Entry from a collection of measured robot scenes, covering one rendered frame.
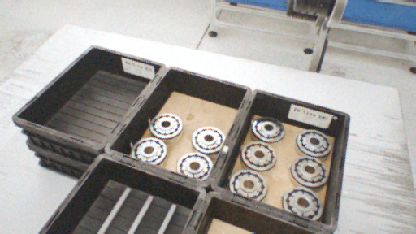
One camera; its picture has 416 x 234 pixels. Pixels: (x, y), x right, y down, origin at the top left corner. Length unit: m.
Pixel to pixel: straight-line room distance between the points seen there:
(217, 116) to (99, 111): 0.39
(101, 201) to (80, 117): 0.33
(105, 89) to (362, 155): 0.94
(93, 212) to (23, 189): 0.34
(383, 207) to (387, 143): 0.28
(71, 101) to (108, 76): 0.17
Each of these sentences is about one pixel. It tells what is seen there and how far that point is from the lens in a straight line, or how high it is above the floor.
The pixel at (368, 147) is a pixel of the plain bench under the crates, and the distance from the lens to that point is 1.34.
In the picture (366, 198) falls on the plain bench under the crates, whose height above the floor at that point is 0.70.
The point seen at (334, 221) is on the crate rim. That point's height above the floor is 0.93.
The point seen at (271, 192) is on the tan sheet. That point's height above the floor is 0.83.
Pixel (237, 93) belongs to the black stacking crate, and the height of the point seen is 0.90.
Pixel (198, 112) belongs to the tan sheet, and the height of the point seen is 0.83.
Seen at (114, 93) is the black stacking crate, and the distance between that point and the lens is 1.22.
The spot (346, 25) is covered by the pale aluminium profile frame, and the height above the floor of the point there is 0.30.
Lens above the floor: 1.63
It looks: 47 degrees down
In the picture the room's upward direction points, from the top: 3 degrees clockwise
